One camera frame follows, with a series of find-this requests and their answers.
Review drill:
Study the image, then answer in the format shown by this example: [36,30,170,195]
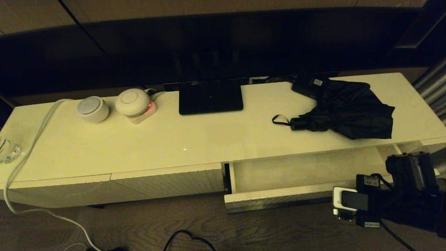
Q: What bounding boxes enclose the white ribbed drawer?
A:
[224,145,406,214]

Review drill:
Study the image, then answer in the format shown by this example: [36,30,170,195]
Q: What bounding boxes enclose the black folding umbrella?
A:
[272,79,396,140]

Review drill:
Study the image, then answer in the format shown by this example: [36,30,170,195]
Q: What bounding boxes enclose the white TV cabinet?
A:
[0,73,446,210]

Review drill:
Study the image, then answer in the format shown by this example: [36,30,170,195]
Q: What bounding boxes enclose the narrow white ribbed door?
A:
[395,137,446,164]

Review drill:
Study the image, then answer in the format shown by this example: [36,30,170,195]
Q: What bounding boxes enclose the grey curtain folds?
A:
[411,58,446,127]

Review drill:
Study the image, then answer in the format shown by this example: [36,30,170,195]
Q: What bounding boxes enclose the black set-top box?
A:
[291,74,330,100]

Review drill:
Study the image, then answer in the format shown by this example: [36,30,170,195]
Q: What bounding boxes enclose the white ribbed cabinet door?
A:
[111,162,225,202]

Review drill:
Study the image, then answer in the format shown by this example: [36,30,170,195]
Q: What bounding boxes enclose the black flat television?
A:
[0,7,446,96]

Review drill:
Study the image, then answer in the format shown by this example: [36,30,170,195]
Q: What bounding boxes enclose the white power strip red light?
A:
[127,99,158,125]

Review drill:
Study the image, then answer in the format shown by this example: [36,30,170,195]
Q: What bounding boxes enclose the white domed round device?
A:
[115,88,151,117]

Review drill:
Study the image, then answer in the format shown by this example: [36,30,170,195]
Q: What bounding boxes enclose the white round speaker grey top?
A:
[77,96,109,123]

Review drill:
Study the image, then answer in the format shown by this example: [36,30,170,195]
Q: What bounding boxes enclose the white plain cabinet panel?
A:
[0,174,112,209]

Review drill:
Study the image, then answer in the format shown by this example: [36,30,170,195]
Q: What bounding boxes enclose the clear glass object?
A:
[0,137,22,163]

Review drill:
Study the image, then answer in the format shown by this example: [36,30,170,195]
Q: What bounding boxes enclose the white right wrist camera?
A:
[332,186,369,212]

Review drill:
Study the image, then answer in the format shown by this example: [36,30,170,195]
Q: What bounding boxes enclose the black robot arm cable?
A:
[379,219,416,251]

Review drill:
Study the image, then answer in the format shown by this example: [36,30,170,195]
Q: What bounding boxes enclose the tangled black cables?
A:
[248,75,296,85]

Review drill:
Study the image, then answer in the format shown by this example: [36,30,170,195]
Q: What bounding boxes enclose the black floor cable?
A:
[164,230,216,251]

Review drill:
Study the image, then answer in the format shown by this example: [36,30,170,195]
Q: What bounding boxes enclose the black television base plate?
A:
[179,79,244,116]

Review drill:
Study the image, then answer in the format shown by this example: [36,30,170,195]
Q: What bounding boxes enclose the white power cable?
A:
[4,99,101,251]

